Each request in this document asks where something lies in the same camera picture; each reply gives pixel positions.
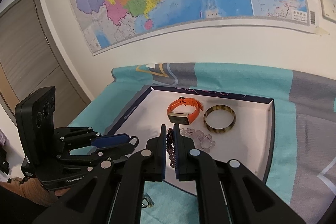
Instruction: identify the teal grey patterned cloth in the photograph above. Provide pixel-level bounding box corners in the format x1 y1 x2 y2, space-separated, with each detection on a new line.
71 63 335 223

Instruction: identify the dark blue shallow box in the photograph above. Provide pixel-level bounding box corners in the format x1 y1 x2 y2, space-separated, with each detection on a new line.
105 85 275 181

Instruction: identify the dark purple bead bracelet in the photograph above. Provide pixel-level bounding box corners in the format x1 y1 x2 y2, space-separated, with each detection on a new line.
166 127 177 168

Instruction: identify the gold chain ring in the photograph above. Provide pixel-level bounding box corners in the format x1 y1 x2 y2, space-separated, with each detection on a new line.
141 193 155 209

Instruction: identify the grey wooden door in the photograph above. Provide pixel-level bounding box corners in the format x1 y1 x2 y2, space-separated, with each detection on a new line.
1 0 91 127

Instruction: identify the orange smart watch band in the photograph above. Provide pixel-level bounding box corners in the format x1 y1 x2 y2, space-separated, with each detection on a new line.
166 97 204 125

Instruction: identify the person's left forearm sleeve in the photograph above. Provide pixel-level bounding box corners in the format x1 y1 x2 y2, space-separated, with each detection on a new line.
1 177 58 206

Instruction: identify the white wall socket panel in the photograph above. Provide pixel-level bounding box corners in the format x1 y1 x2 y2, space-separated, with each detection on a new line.
320 0 336 23

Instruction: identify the clear crystal bead bracelet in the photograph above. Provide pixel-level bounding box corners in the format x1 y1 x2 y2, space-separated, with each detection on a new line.
179 127 217 153

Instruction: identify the person's left hand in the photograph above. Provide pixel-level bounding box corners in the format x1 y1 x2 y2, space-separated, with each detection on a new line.
54 188 71 197

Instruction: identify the tortoiseshell bangle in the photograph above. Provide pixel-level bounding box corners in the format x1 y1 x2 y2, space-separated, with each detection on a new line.
203 105 236 134

